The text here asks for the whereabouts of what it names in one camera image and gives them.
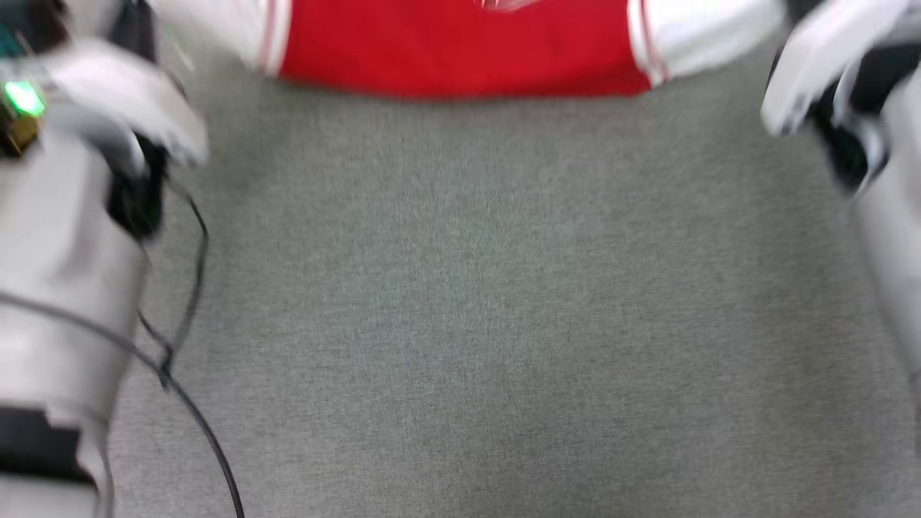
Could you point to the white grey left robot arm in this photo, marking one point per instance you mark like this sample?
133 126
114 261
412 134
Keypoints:
57 273

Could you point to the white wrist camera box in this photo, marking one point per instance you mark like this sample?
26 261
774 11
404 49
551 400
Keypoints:
122 93
820 65

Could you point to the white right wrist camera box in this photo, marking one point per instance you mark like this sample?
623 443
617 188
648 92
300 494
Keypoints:
820 65

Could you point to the red shirt with white sleeves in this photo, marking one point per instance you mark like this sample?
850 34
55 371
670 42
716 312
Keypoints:
460 50

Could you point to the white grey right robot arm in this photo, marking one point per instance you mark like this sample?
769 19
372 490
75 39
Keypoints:
896 252

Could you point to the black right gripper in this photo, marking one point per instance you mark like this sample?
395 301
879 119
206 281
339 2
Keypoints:
853 151

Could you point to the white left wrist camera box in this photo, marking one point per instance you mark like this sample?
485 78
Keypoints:
122 93

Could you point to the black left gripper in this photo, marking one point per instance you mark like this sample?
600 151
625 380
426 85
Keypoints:
137 198

